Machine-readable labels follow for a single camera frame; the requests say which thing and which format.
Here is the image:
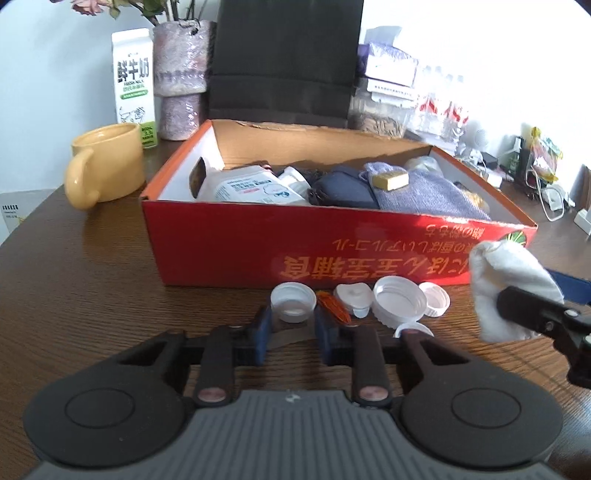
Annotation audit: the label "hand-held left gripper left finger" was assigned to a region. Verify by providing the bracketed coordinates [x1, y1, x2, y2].
[117, 304, 273, 408]

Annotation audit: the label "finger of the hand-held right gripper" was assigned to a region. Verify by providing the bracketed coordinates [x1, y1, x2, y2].
[496, 286, 591, 388]
[549, 270, 591, 306]

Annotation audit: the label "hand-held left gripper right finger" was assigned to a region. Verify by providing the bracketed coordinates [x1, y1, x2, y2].
[315, 305, 468, 408]

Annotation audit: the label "white bottle cap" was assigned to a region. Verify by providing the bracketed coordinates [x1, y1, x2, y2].
[270, 282, 317, 323]

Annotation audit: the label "white cloth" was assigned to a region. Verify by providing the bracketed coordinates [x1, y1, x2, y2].
[468, 240, 565, 343]

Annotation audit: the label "red cardboard box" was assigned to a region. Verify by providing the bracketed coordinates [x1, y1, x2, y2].
[140, 119, 539, 289]

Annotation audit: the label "navy blue pouch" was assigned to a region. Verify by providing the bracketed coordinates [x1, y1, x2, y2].
[308, 166, 379, 208]

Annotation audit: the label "purple knit pouch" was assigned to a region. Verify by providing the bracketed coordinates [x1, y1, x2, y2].
[362, 161, 492, 221]

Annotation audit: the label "orange wrapper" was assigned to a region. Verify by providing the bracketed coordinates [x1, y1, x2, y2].
[316, 291, 352, 325]

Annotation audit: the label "white flip-top cap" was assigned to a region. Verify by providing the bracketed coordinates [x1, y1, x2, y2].
[333, 283, 372, 318]

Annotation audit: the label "large white jar lid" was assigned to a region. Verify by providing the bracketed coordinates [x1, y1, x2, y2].
[372, 275, 428, 329]

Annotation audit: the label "white round cap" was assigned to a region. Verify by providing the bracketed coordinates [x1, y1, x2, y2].
[394, 322, 435, 340]

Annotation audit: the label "small ribbed white cap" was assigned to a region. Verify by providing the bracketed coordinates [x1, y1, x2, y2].
[419, 282, 451, 318]

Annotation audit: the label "brown wooden board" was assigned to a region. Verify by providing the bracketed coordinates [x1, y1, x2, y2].
[577, 164, 591, 213]

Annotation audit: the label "white and yellow plush toy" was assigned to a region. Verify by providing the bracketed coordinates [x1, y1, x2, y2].
[462, 187, 491, 209]

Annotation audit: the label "yellow snack packet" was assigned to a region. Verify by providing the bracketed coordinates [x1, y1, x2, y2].
[529, 127, 563, 185]

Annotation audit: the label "white plastic container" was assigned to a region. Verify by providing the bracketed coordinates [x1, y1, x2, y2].
[196, 166, 308, 206]

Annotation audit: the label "yellow block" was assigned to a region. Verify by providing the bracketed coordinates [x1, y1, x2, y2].
[372, 168, 411, 191]

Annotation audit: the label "small white fan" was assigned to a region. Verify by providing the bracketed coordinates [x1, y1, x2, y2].
[457, 124, 489, 160]

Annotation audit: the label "yellow mug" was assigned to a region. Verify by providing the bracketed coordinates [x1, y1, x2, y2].
[64, 122, 147, 210]

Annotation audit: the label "clear jar of seeds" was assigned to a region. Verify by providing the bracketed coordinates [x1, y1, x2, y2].
[348, 92, 411, 139]

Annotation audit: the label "white printed flat box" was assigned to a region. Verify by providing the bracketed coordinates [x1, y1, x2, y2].
[358, 78, 416, 103]

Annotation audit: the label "pink textured vase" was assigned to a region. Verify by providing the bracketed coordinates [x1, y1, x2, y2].
[152, 19, 217, 141]

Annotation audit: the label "black paper bag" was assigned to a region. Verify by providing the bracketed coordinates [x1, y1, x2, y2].
[207, 0, 365, 129]

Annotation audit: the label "white green milk carton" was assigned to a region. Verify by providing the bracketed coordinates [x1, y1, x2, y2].
[111, 28, 158, 151]

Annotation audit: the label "purple tissue pack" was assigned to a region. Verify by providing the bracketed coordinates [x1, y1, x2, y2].
[358, 27, 420, 88]

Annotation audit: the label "dried pink roses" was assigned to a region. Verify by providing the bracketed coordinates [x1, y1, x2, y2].
[69, 0, 181, 21]

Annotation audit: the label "white cable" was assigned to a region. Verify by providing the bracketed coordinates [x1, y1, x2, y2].
[524, 168, 566, 222]

